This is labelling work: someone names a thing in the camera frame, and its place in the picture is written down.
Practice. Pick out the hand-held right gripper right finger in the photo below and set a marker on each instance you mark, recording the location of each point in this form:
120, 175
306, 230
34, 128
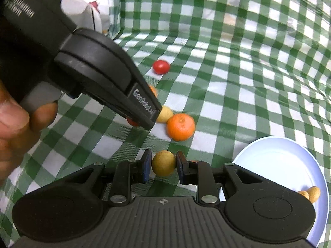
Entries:
181, 171

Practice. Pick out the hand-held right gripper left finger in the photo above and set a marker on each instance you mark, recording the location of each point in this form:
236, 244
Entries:
146, 169

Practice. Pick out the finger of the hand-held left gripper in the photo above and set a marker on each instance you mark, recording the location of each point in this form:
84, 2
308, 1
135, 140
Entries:
142, 103

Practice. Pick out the white round plate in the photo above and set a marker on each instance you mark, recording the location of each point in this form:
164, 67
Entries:
279, 160

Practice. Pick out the person's left hand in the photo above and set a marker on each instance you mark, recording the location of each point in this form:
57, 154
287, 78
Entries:
13, 134

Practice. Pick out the small orange kumquat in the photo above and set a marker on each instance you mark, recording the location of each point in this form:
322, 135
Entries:
154, 91

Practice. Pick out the red cherry tomato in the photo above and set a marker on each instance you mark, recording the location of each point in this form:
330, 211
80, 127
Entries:
132, 122
160, 67

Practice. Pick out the orange mandarin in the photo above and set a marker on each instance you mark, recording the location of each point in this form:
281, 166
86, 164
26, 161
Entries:
180, 128

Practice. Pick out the white printed plastic bag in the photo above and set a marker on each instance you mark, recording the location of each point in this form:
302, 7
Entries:
85, 2

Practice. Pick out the green white checkered tablecloth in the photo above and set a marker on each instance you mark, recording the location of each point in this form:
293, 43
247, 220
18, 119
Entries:
245, 82

